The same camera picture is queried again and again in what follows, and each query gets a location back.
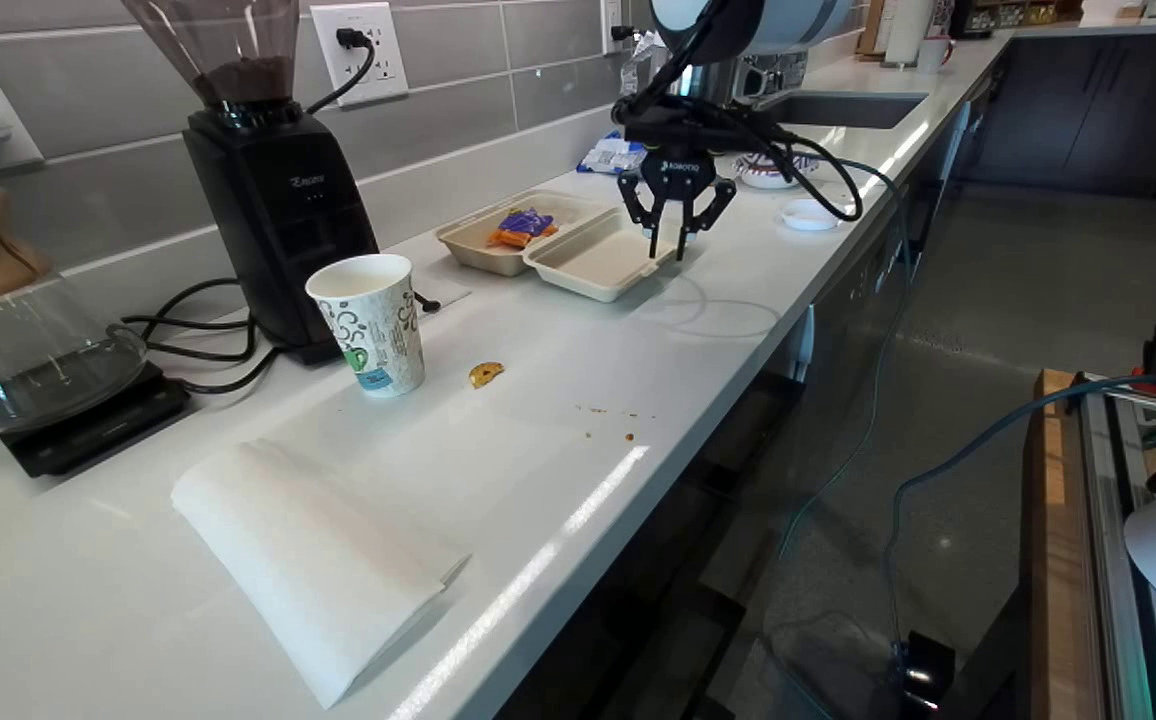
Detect blue cable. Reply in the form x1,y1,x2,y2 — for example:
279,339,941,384
882,375,1150,631

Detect beige clamshell food pack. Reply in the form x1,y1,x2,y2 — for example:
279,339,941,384
431,191,690,309

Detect white folded paper towel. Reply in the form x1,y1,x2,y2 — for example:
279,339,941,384
167,437,478,711

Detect purple orange snack pieces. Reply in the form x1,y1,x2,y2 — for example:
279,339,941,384
484,209,562,257

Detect blue snack bag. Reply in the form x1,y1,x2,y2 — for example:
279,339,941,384
572,126,656,181

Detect small round white dish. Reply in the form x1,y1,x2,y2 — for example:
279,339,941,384
732,147,809,195

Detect black coffee scale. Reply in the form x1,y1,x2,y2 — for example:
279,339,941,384
0,355,195,483

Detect dark counter sink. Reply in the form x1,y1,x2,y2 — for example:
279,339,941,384
755,88,937,135

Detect black coffee grinder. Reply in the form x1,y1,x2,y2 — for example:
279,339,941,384
121,0,388,369

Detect glass pour-over carafe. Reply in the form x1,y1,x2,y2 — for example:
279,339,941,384
0,123,157,432

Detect dark tall cabinets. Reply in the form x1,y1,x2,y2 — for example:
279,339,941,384
965,29,1156,209

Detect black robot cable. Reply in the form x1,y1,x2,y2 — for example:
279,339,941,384
671,98,904,227

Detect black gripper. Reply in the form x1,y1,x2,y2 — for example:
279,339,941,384
618,145,742,265

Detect glass cup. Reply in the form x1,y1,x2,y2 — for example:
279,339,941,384
300,250,429,402

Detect wooden table with metal frame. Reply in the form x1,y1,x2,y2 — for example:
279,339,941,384
1022,363,1156,720

